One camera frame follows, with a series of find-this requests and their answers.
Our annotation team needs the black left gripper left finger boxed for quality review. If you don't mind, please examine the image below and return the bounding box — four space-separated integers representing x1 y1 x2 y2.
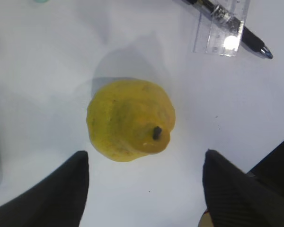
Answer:
0 151 89 227

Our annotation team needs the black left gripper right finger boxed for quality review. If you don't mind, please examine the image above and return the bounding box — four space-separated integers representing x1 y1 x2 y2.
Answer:
203 150 284 227

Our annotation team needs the yellow pear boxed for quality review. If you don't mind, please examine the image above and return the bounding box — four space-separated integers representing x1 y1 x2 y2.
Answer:
86 79 176 162

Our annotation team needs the transparent plastic ruler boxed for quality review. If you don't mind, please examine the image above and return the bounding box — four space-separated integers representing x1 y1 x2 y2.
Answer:
193 0 250 57

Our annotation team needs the black pen left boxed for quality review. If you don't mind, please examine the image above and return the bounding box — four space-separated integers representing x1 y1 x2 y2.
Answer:
186 0 273 59

